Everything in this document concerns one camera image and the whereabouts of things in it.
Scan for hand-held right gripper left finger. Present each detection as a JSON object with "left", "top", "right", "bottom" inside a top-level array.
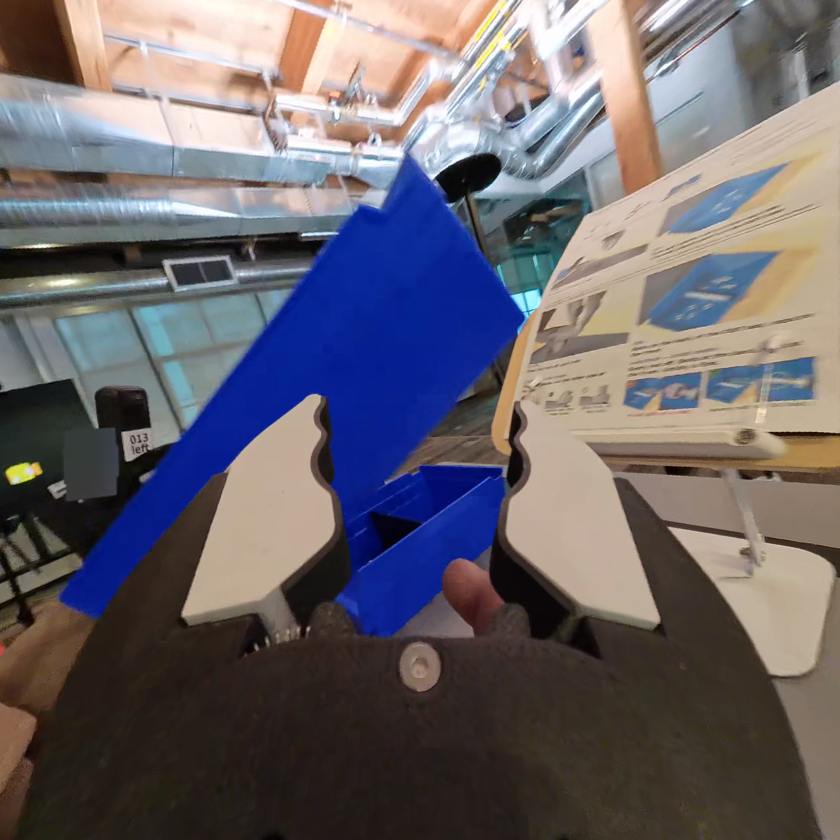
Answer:
[{"left": 180, "top": 394, "right": 353, "bottom": 641}]

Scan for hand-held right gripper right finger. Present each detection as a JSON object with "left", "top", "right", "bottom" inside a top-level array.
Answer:
[{"left": 489, "top": 400, "right": 660, "bottom": 641}]

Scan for person's right hand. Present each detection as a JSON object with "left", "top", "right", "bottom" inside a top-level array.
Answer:
[{"left": 443, "top": 558, "right": 506, "bottom": 637}]

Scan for large black screen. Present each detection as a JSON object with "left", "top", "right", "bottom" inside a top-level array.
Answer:
[{"left": 0, "top": 379, "right": 96, "bottom": 526}]

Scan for white air vent grille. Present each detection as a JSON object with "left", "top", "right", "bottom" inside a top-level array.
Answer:
[{"left": 163, "top": 257, "right": 238, "bottom": 291}]

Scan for white stand base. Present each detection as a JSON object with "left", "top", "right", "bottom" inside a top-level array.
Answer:
[{"left": 491, "top": 79, "right": 840, "bottom": 677}]

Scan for printed instruction sheet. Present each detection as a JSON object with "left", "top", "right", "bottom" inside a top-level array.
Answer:
[{"left": 518, "top": 108, "right": 840, "bottom": 434}]

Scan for person's tan sweater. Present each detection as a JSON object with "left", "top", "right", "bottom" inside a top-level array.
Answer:
[{"left": 0, "top": 604, "right": 96, "bottom": 821}]

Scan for black disc on rod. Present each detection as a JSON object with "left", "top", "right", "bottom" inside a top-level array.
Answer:
[{"left": 435, "top": 156, "right": 501, "bottom": 263}]

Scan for silver insulated pipes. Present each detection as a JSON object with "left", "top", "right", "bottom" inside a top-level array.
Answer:
[{"left": 400, "top": 0, "right": 657, "bottom": 181}]

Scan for round metal duct pipe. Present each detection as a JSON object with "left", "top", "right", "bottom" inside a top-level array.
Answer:
[{"left": 0, "top": 259, "right": 316, "bottom": 309}]

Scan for spiral metal duct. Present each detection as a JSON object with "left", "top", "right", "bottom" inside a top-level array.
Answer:
[{"left": 0, "top": 184, "right": 388, "bottom": 247}]

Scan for rectangular metal duct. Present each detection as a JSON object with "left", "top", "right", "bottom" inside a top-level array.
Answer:
[{"left": 0, "top": 75, "right": 401, "bottom": 188}]

